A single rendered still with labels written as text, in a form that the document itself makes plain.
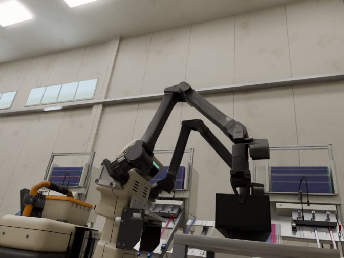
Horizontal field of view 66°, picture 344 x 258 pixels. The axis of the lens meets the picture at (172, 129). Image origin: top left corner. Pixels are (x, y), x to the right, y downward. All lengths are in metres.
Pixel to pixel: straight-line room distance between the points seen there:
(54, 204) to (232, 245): 0.88
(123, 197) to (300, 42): 6.03
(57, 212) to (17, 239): 0.21
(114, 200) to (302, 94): 5.13
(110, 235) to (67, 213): 0.24
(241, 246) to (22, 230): 0.85
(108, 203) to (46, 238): 0.28
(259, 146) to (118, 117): 6.17
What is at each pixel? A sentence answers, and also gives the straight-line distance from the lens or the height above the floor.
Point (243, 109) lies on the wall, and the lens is 5.88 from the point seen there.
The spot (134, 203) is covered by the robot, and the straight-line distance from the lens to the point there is 1.23.
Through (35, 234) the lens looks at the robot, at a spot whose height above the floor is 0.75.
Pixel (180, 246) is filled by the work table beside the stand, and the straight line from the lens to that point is 0.87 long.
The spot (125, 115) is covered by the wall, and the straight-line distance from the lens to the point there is 6.90.
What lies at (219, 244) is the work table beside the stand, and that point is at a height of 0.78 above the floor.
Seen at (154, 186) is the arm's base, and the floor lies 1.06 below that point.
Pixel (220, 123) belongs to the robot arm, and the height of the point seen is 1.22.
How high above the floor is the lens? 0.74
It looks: 25 degrees up
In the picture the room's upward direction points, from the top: 7 degrees clockwise
